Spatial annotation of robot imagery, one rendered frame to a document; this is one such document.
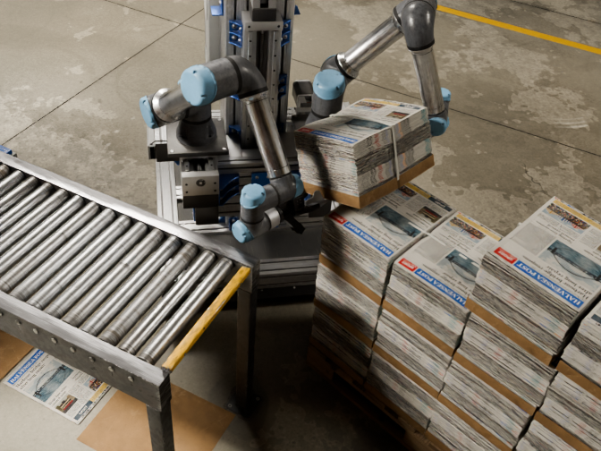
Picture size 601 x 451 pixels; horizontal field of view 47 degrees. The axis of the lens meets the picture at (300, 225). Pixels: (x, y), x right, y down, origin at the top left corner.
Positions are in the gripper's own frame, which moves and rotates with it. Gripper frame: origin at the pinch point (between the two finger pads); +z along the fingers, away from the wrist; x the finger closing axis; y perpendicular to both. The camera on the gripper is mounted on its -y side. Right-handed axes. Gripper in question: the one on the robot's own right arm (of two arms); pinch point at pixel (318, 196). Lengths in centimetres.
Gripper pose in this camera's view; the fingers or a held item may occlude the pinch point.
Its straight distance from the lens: 239.9
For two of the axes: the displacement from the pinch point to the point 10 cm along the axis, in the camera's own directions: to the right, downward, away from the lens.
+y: -1.6, -8.7, -4.6
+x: -6.6, -2.5, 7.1
